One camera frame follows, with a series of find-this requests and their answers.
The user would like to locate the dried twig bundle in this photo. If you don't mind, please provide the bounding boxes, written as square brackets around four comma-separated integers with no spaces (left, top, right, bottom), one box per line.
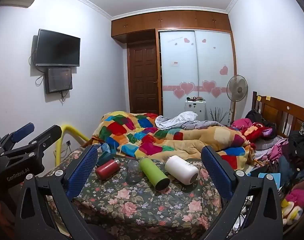
[209,107,228,123]

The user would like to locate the white thermos bottle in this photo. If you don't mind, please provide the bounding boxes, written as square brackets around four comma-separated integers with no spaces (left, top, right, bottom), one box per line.
[164,155,199,185]

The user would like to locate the pink plush toy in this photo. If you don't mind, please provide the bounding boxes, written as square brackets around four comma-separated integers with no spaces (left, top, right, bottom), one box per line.
[285,189,304,209]

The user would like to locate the brown wooden door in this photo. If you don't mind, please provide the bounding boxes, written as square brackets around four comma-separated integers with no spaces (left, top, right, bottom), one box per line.
[128,41,159,114]

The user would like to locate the black wall television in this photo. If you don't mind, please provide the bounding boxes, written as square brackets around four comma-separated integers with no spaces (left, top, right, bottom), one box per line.
[33,29,80,67]

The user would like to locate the red thermos bottle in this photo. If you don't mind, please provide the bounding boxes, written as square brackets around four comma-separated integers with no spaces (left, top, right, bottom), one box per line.
[95,159,121,180]

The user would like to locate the blue booklet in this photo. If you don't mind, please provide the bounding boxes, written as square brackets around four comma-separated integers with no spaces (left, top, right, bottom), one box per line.
[258,173,281,190]

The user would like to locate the colourful patchwork blanket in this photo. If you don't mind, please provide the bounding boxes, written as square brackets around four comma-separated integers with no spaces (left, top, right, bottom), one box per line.
[92,111,254,170]

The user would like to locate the white yellow plush toy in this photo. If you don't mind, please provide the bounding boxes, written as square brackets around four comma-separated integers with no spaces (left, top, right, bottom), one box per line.
[281,199,303,226]

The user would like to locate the pink clothing pile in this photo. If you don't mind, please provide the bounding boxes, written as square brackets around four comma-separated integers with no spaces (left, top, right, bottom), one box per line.
[231,118,252,131]

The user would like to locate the white standing fan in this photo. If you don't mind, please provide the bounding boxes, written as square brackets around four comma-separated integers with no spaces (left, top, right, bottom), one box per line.
[226,75,248,125]

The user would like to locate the green thermos bottle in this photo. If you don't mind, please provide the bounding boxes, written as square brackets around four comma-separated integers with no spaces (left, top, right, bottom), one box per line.
[139,158,170,191]

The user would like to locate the floral tablecloth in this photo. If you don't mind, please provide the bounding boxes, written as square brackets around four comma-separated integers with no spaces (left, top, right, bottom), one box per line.
[43,146,245,240]

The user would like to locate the clear glass cup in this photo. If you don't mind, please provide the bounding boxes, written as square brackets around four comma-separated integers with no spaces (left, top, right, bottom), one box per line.
[126,160,143,185]

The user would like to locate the brown wooden headboard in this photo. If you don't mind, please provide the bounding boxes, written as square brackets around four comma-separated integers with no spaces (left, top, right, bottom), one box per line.
[252,92,304,138]

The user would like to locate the red plush toy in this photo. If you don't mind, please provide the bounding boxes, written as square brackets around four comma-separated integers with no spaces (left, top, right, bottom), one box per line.
[241,122,273,142]

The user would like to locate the brown overhead wooden cabinets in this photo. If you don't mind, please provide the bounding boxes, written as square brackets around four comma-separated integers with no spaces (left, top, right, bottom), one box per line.
[111,10,231,43]

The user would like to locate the grey white crumpled cloth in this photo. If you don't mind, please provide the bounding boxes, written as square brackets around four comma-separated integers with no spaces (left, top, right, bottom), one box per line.
[155,111,223,130]

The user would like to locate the white small cabinet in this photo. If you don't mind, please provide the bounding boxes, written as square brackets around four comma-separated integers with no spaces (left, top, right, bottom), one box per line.
[185,100,207,121]

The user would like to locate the small black wall monitor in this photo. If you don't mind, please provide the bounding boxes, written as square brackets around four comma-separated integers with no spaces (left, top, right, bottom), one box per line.
[45,67,73,94]

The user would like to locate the white sliding wardrobe with hearts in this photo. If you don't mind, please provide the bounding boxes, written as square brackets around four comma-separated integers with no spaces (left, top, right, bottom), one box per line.
[159,30,234,125]

